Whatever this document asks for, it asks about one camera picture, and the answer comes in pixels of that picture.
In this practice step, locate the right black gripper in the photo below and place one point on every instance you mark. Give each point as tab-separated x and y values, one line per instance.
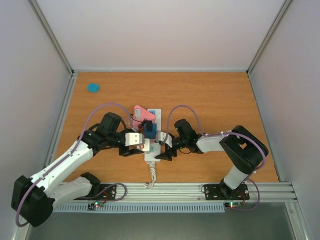
169	156

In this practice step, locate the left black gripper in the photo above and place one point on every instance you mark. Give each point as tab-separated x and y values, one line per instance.
121	151

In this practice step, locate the white power strip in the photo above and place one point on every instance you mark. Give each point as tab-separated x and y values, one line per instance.
154	146

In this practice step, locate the white cube plug with picture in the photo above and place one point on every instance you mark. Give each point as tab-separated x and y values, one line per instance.
145	147

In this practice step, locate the black plug adapter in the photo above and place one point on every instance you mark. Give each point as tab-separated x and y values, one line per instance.
149	126

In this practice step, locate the teal cube plug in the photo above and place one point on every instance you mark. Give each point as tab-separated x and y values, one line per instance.
93	87

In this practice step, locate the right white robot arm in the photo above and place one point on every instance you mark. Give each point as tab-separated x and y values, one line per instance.
245	151

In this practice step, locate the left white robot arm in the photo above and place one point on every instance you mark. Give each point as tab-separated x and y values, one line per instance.
34	198

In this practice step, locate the blue cube socket adapter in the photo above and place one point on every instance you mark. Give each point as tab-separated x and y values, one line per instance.
151	135

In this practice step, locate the pink triangular socket adapter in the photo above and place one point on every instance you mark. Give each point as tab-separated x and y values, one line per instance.
146	115

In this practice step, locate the small white charger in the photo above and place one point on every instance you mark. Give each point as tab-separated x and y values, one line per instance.
137	113

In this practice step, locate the left small circuit board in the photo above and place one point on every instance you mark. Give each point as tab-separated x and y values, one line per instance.
94	205

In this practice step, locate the small circuit board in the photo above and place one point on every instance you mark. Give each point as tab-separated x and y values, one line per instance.
94	205
232	205

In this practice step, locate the right small circuit board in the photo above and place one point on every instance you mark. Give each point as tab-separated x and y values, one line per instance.
232	205

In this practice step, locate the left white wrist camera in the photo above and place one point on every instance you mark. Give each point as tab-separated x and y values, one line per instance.
134	139

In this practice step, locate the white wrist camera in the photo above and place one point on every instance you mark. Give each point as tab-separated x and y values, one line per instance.
164	138
134	139

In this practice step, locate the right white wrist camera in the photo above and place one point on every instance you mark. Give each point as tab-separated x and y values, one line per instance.
164	138

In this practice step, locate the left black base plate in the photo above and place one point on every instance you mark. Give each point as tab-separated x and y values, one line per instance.
110	193

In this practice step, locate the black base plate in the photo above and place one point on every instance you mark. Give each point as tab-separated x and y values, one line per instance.
212	192
110	193

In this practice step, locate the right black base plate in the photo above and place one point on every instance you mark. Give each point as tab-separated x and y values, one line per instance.
212	192

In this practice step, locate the left aluminium rail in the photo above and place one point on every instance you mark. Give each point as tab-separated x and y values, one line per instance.
59	121

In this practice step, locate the grey slotted cable duct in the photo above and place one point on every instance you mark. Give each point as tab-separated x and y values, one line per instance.
137	208

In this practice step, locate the front aluminium rail frame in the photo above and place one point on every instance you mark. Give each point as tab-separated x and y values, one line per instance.
267	192

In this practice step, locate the left aluminium corner post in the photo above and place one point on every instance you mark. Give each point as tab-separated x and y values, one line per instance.
47	28

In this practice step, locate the aluminium corner post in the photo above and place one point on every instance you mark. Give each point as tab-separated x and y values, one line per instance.
269	34
47	28

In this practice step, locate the right aluminium corner post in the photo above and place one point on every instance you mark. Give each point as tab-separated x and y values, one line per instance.
269	34

